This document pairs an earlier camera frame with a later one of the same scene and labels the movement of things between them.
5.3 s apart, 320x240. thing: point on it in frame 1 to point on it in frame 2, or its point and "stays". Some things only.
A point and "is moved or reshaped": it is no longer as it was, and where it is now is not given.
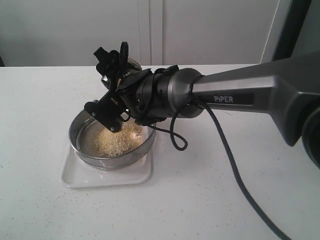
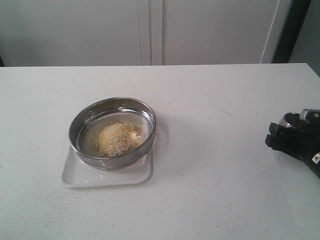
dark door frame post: x=290 y=33 stays
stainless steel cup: x=131 y=62 is moved or reshaped
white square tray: x=75 y=173 stays
